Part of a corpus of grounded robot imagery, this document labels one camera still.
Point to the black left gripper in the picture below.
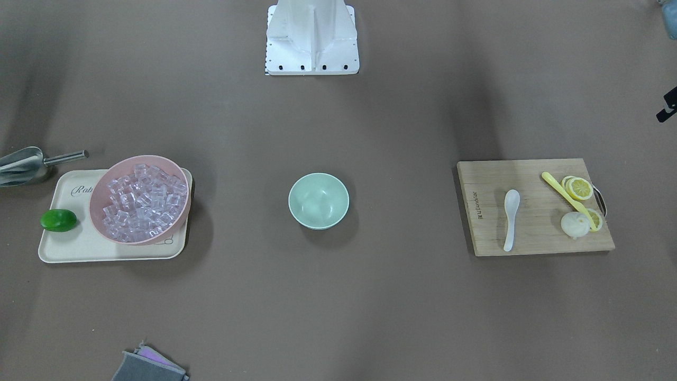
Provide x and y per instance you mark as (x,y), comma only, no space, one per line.
(667,109)

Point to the white ceramic spoon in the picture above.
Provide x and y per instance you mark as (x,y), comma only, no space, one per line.
(512,202)

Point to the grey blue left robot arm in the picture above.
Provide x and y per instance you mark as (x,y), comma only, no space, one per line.
(669,22)

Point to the mint green bowl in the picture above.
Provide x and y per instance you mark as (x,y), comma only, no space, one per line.
(318,201)

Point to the pink bowl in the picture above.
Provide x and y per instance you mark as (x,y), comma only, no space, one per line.
(98,196)

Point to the pile of clear ice cubes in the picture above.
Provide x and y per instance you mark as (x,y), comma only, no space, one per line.
(143,204)

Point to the metal ice scoop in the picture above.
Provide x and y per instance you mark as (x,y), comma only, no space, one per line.
(30,165)

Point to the lemon slices stack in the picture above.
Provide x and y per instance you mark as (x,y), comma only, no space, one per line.
(577,188)

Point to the lemon slice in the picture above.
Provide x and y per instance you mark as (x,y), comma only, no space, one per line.
(596,218)

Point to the yellow plastic knife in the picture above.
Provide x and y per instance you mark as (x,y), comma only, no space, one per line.
(578,206)

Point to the wooden cutting board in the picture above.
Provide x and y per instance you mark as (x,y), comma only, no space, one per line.
(484,185)

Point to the purple cloth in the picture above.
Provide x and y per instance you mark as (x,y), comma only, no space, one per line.
(148,352)

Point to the grey folded cloth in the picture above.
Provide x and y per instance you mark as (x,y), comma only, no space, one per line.
(136,367)

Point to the cream rectangular tray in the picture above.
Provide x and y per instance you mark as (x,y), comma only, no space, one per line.
(84,243)

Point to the green lime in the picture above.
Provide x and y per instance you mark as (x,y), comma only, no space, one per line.
(58,220)

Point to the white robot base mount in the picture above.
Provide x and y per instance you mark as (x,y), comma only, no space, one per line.
(311,38)

